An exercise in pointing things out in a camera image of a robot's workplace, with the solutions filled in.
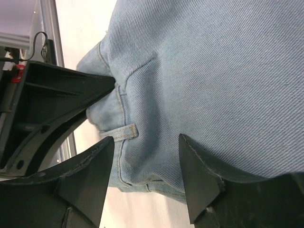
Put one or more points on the light blue denim skirt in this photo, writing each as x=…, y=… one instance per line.
x=227, y=73

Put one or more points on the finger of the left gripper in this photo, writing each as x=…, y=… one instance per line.
x=40, y=106

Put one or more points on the aluminium rail frame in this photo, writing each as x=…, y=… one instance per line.
x=32, y=27

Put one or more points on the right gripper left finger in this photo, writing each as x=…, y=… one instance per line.
x=68, y=195

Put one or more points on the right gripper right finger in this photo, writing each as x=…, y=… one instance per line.
x=219, y=195

